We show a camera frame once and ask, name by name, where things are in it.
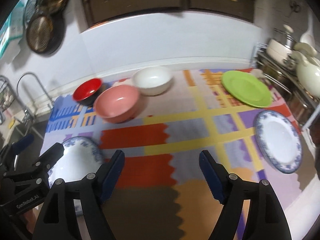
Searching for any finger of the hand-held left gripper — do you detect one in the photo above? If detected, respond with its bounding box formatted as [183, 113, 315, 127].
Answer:
[0, 133, 35, 172]
[4, 142, 66, 188]

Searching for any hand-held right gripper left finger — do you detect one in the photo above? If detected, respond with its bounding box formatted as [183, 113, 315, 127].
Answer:
[31, 149, 125, 240]

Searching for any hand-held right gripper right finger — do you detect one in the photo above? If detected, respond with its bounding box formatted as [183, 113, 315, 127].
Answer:
[199, 149, 293, 240]

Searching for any blue patterned white plate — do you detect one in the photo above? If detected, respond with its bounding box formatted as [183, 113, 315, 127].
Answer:
[47, 136, 105, 218]

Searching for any red and black bowl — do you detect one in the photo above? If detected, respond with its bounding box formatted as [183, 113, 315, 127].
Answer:
[73, 78, 104, 106]

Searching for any pink bowl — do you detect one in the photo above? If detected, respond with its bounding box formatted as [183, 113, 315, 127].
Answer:
[94, 85, 140, 124]

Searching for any blue rimmed white plate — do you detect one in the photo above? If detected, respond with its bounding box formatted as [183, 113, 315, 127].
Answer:
[254, 110, 303, 174]

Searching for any green plate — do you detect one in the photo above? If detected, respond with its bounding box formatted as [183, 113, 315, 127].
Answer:
[221, 70, 273, 108]

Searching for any white bowl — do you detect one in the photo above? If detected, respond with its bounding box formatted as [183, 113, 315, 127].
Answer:
[132, 66, 173, 96]

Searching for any colourful patterned mat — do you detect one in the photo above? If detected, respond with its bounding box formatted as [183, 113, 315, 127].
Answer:
[44, 67, 319, 240]

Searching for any metal faucet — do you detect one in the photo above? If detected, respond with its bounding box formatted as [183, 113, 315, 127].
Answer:
[16, 72, 54, 112]

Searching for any dark frying pan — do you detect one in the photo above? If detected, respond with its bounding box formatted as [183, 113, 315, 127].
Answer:
[26, 14, 67, 55]

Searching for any teal and white box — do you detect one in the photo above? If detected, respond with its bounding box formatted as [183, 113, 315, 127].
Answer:
[0, 0, 28, 60]

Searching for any metal pot rack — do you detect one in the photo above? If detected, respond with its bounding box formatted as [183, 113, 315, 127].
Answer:
[257, 52, 320, 130]

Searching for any steel pot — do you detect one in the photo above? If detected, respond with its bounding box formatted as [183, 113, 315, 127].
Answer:
[261, 64, 297, 94]

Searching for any white plastic rack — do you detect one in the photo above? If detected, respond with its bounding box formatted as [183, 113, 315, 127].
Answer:
[252, 42, 270, 68]

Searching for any cream kettle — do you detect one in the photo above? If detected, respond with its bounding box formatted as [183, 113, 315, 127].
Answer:
[294, 42, 320, 99]

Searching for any brass coloured pan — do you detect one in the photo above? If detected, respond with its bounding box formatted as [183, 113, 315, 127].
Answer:
[37, 0, 72, 14]

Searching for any white pot with lid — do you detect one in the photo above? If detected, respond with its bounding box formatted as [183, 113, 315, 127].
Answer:
[266, 25, 297, 64]

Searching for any white ladle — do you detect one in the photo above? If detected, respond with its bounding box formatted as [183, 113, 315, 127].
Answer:
[299, 12, 316, 46]

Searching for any wire dish rack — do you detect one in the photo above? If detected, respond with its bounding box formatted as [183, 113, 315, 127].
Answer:
[0, 76, 16, 125]

